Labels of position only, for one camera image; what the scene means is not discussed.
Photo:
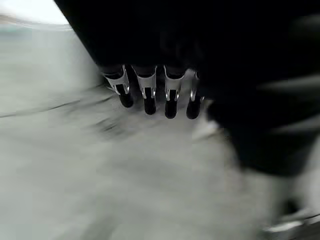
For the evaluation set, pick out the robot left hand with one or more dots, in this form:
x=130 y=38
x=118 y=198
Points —
x=175 y=37

